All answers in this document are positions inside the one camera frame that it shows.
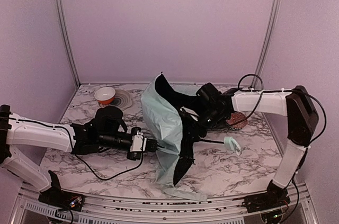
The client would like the mint green folding umbrella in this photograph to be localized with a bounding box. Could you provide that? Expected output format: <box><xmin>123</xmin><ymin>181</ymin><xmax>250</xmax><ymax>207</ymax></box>
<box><xmin>141</xmin><ymin>74</ymin><xmax>235</xmax><ymax>201</ymax></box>

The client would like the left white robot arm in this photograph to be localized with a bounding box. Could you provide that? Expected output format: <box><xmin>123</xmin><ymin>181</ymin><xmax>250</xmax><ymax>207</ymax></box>
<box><xmin>1</xmin><ymin>104</ymin><xmax>159</xmax><ymax>211</ymax></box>

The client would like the aluminium frame post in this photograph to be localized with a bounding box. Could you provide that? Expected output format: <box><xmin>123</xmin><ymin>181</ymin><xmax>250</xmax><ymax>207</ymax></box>
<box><xmin>55</xmin><ymin>0</ymin><xmax>81</xmax><ymax>88</ymax></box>
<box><xmin>255</xmin><ymin>0</ymin><xmax>281</xmax><ymax>76</ymax></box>

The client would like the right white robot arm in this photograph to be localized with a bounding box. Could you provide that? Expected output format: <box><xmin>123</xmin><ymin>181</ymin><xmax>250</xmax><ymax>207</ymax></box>
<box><xmin>179</xmin><ymin>83</ymin><xmax>319</xmax><ymax>213</ymax></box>

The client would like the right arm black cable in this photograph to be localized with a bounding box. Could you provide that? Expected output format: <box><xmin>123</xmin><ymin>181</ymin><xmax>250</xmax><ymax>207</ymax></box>
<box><xmin>233</xmin><ymin>74</ymin><xmax>327</xmax><ymax>145</ymax></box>

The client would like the right aluminium frame post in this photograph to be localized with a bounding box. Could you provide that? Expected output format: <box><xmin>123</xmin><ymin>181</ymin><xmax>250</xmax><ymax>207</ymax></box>
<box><xmin>255</xmin><ymin>0</ymin><xmax>281</xmax><ymax>76</ymax></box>

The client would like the left aluminium frame post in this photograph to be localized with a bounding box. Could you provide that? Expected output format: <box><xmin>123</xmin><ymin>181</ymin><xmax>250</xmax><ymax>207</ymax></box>
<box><xmin>55</xmin><ymin>0</ymin><xmax>81</xmax><ymax>88</ymax></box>

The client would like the orange white bowl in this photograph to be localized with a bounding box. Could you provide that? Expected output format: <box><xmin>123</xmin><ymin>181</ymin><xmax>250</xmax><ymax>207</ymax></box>
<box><xmin>94</xmin><ymin>87</ymin><xmax>116</xmax><ymax>105</ymax></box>

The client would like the front aluminium rail base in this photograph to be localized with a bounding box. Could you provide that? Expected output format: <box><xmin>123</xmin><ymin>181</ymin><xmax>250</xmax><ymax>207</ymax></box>
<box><xmin>9</xmin><ymin>183</ymin><xmax>319</xmax><ymax>223</ymax></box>

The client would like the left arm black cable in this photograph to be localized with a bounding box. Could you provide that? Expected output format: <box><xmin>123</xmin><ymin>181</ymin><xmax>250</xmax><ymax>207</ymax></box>
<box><xmin>7</xmin><ymin>119</ymin><xmax>145</xmax><ymax>181</ymax></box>

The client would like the grey ringed plate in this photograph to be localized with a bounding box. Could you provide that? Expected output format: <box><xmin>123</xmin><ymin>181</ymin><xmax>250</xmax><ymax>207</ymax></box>
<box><xmin>99</xmin><ymin>89</ymin><xmax>133</xmax><ymax>111</ymax></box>

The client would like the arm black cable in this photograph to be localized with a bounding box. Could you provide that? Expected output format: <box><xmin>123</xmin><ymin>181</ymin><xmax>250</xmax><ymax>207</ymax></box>
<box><xmin>7</xmin><ymin>119</ymin><xmax>145</xmax><ymax>181</ymax></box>
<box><xmin>233</xmin><ymin>74</ymin><xmax>327</xmax><ymax>145</ymax></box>

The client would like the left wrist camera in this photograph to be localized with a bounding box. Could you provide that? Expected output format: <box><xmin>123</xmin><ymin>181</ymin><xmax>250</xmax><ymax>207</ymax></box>
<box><xmin>129</xmin><ymin>127</ymin><xmax>147</xmax><ymax>153</ymax></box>

